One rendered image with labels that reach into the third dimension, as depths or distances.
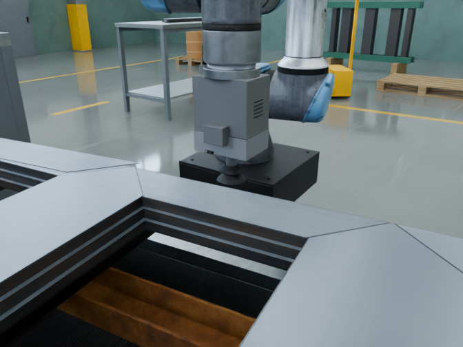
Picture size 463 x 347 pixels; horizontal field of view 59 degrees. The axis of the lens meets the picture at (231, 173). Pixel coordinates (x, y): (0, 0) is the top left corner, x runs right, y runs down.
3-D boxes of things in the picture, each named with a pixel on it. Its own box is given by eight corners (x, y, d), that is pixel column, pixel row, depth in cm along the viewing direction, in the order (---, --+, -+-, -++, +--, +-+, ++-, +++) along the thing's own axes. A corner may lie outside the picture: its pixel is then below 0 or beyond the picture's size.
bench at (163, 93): (168, 121, 424) (162, 20, 386) (123, 111, 461) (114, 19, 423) (259, 92, 559) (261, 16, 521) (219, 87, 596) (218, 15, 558)
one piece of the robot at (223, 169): (212, 166, 58) (213, 178, 58) (235, 171, 56) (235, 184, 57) (227, 158, 61) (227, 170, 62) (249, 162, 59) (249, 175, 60)
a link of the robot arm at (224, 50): (242, 32, 46) (185, 29, 50) (242, 73, 48) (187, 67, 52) (271, 29, 52) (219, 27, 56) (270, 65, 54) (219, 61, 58)
